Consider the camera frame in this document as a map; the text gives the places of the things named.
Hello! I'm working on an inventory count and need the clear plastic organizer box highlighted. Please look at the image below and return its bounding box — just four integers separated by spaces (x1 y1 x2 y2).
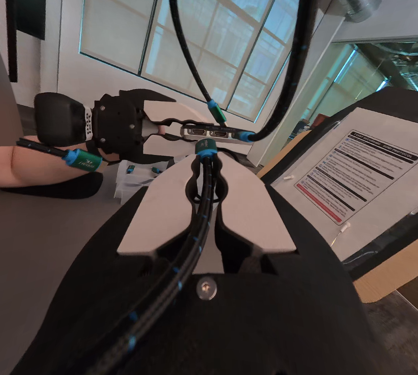
114 159 178 206

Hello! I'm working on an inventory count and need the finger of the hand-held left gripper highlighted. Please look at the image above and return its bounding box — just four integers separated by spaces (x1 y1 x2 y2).
143 100 213 125
142 133 196 157

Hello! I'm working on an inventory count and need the black capture box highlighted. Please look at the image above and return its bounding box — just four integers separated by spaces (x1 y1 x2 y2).
180 123 255 146

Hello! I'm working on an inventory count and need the black usb cable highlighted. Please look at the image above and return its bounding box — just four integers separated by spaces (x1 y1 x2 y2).
191 149 240 204

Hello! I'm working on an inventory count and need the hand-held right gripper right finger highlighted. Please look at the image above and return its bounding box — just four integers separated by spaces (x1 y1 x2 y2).
214 152 297 255

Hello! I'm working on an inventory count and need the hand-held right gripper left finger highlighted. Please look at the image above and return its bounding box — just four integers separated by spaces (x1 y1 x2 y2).
116 154 200 257

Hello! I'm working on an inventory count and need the large window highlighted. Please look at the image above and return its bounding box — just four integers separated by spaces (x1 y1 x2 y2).
79 0 302 123

